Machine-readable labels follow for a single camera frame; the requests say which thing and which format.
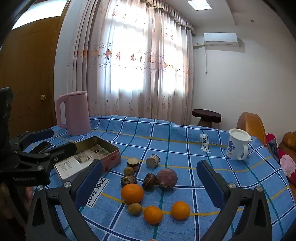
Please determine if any dark round stool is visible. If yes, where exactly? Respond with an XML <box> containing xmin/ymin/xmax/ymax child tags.
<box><xmin>191</xmin><ymin>109</ymin><xmax>222</xmax><ymax>127</ymax></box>

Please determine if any purple-brown passion fruit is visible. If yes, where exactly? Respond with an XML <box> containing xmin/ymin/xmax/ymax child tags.
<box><xmin>156</xmin><ymin>168</ymin><xmax>178</xmax><ymax>191</ymax></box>

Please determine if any transom window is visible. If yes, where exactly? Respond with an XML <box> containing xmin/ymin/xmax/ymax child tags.
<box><xmin>11</xmin><ymin>0</ymin><xmax>70</xmax><ymax>30</ymax></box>

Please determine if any red and blue bag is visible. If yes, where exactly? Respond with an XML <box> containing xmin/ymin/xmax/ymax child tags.
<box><xmin>266</xmin><ymin>133</ymin><xmax>281</xmax><ymax>158</ymax></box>

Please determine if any white air conditioner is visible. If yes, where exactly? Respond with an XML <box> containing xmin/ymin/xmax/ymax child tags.
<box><xmin>203</xmin><ymin>32</ymin><xmax>238</xmax><ymax>47</ymax></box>

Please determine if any white mug with blue print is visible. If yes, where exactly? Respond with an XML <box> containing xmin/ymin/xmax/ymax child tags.
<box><xmin>225</xmin><ymin>128</ymin><xmax>252</xmax><ymax>161</ymax></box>

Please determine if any small orange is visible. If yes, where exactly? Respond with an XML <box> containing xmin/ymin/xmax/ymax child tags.
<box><xmin>144</xmin><ymin>205</ymin><xmax>164</xmax><ymax>225</ymax></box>
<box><xmin>171</xmin><ymin>201</ymin><xmax>191</xmax><ymax>220</ymax></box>

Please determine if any pink metal tin box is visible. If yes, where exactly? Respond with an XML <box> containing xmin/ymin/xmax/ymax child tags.
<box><xmin>54</xmin><ymin>136</ymin><xmax>121</xmax><ymax>181</ymax></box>

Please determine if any white printed booklet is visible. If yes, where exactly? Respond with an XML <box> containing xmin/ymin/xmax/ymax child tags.
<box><xmin>55</xmin><ymin>156</ymin><xmax>93</xmax><ymax>179</ymax></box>

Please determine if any brown kiwi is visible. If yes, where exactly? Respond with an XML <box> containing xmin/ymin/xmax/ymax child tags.
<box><xmin>128</xmin><ymin>202</ymin><xmax>142</xmax><ymax>216</ymax></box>

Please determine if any pink cloth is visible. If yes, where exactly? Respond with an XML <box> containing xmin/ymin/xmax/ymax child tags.
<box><xmin>279</xmin><ymin>149</ymin><xmax>296</xmax><ymax>179</ymax></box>

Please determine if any dark brown water chestnut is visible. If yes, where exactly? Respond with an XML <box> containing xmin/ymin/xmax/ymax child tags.
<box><xmin>142</xmin><ymin>173</ymin><xmax>158</xmax><ymax>191</ymax></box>
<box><xmin>121</xmin><ymin>175</ymin><xmax>137</xmax><ymax>188</ymax></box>

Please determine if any large orange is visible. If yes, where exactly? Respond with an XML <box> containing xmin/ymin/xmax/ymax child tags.
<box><xmin>121</xmin><ymin>183</ymin><xmax>144</xmax><ymax>204</ymax></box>

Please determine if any air conditioner pipe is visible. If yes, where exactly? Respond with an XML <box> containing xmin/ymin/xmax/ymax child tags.
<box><xmin>193</xmin><ymin>43</ymin><xmax>208</xmax><ymax>73</ymax></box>

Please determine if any small labelled glass jar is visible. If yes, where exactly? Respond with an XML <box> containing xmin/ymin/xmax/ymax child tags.
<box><xmin>146</xmin><ymin>155</ymin><xmax>161</xmax><ymax>168</ymax></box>

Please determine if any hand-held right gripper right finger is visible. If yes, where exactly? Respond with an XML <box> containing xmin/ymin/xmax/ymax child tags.
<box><xmin>196</xmin><ymin>160</ymin><xmax>273</xmax><ymax>241</ymax></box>

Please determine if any printed paper leaflet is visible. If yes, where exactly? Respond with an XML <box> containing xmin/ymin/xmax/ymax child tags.
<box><xmin>77</xmin><ymin>144</ymin><xmax>111</xmax><ymax>160</ymax></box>

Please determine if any blue plaid tablecloth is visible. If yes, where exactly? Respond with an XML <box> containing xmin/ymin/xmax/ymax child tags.
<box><xmin>14</xmin><ymin>115</ymin><xmax>290</xmax><ymax>241</ymax></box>

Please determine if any brown leather sofa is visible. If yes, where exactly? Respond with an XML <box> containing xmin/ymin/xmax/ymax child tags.
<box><xmin>279</xmin><ymin>131</ymin><xmax>296</xmax><ymax>153</ymax></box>

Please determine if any wooden door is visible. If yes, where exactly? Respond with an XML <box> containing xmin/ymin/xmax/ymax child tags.
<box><xmin>0</xmin><ymin>16</ymin><xmax>67</xmax><ymax>139</ymax></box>

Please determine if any sheer floral curtain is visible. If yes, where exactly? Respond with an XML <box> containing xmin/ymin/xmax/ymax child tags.
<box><xmin>67</xmin><ymin>0</ymin><xmax>195</xmax><ymax>127</ymax></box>

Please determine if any pink electric kettle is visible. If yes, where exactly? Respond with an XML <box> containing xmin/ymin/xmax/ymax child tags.
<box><xmin>55</xmin><ymin>91</ymin><xmax>91</xmax><ymax>136</ymax></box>

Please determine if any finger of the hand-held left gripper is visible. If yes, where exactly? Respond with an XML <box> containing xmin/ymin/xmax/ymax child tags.
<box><xmin>10</xmin><ymin>128</ymin><xmax>55</xmax><ymax>153</ymax></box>
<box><xmin>15</xmin><ymin>142</ymin><xmax>77</xmax><ymax>171</ymax></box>

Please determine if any square ceiling light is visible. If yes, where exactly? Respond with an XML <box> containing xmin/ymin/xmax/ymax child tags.
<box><xmin>187</xmin><ymin>0</ymin><xmax>212</xmax><ymax>11</ymax></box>

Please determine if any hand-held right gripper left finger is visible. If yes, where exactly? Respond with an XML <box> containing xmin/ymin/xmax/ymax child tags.
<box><xmin>26</xmin><ymin>159</ymin><xmax>103</xmax><ymax>241</ymax></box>

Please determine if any orange chair back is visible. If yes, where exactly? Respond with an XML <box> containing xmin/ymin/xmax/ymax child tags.
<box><xmin>236</xmin><ymin>112</ymin><xmax>267</xmax><ymax>146</ymax></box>

